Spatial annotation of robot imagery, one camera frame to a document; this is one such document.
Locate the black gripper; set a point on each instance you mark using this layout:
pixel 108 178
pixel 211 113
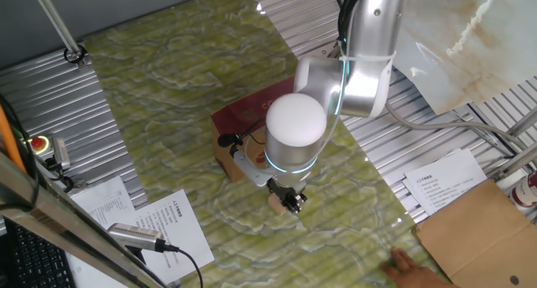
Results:
pixel 287 188

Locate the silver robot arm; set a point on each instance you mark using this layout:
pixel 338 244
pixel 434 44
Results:
pixel 295 128

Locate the bare human hand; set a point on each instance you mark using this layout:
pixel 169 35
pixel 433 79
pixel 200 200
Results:
pixel 415 275

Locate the green marble pattern mat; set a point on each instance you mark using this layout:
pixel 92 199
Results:
pixel 251 237

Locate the red brown Costa paper bag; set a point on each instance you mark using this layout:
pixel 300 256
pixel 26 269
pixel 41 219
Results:
pixel 235 120

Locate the printed white paper sheet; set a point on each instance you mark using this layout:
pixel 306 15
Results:
pixel 176 233
pixel 444 183
pixel 105 200

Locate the brown cardboard sheet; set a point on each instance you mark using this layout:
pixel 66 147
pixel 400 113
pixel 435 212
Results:
pixel 478 242

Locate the blank white paper sheet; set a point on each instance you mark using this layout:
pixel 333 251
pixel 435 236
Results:
pixel 92 275

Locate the aluminium strut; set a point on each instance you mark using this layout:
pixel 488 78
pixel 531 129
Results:
pixel 56 21
pixel 524 124
pixel 520 160

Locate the white marble pattern sheet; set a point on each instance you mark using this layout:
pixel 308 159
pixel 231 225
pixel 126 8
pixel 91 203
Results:
pixel 461 36

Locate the red white can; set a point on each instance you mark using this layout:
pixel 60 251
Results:
pixel 526 191

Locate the red emergency stop button box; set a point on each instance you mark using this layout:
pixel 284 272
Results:
pixel 38 144

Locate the black keyboard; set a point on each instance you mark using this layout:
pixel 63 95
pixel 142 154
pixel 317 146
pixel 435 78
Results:
pixel 33 263

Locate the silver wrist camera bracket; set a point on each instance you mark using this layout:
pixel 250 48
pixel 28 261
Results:
pixel 253 172

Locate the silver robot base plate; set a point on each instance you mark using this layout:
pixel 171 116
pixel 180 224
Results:
pixel 325 53

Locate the silver depth camera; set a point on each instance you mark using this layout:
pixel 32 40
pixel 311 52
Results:
pixel 134 236

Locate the steel frame bar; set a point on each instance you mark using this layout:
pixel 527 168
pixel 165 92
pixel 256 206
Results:
pixel 42 200

